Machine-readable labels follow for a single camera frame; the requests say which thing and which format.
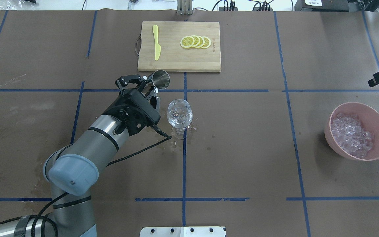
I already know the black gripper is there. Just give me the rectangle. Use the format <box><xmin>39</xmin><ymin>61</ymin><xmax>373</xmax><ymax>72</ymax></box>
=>
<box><xmin>103</xmin><ymin>75</ymin><xmax>161</xmax><ymax>136</ymax></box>

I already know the steel double jigger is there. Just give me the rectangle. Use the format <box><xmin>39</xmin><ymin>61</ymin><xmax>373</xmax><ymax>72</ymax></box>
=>
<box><xmin>147</xmin><ymin>69</ymin><xmax>170</xmax><ymax>90</ymax></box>

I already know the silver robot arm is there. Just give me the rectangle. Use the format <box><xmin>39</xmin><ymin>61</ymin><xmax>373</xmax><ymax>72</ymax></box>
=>
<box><xmin>0</xmin><ymin>73</ymin><xmax>170</xmax><ymax>237</ymax></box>

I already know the clear wine glass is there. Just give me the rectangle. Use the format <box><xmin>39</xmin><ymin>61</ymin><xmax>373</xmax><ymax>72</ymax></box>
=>
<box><xmin>167</xmin><ymin>99</ymin><xmax>193</xmax><ymax>140</ymax></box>

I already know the clear ice cubes pile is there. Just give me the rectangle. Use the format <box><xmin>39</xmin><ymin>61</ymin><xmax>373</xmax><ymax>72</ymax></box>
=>
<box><xmin>331</xmin><ymin>113</ymin><xmax>374</xmax><ymax>159</ymax></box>

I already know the yellow plastic knife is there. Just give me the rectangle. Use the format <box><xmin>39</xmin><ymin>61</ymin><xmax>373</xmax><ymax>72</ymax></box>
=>
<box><xmin>152</xmin><ymin>24</ymin><xmax>162</xmax><ymax>61</ymax></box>

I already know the bamboo cutting board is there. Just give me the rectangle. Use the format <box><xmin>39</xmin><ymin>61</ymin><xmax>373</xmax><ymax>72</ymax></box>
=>
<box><xmin>138</xmin><ymin>21</ymin><xmax>222</xmax><ymax>73</ymax></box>

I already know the lemon slice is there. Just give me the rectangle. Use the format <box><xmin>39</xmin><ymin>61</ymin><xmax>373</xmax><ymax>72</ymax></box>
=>
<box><xmin>191</xmin><ymin>36</ymin><xmax>198</xmax><ymax>48</ymax></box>
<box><xmin>196</xmin><ymin>36</ymin><xmax>205</xmax><ymax>48</ymax></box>
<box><xmin>201</xmin><ymin>36</ymin><xmax>212</xmax><ymax>49</ymax></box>
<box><xmin>180</xmin><ymin>36</ymin><xmax>195</xmax><ymax>48</ymax></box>

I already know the pink bowl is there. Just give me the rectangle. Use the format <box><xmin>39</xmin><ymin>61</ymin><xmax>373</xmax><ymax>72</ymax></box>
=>
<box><xmin>324</xmin><ymin>102</ymin><xmax>379</xmax><ymax>161</ymax></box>

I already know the black box device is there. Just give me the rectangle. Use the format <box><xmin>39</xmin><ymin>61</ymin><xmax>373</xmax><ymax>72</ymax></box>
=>
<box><xmin>294</xmin><ymin>0</ymin><xmax>349</xmax><ymax>12</ymax></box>

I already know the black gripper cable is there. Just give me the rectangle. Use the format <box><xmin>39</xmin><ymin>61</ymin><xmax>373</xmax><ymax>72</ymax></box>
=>
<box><xmin>106</xmin><ymin>124</ymin><xmax>173</xmax><ymax>167</ymax></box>

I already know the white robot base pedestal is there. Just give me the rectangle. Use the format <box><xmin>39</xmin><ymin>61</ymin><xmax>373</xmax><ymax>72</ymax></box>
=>
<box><xmin>139</xmin><ymin>226</ymin><xmax>227</xmax><ymax>237</ymax></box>

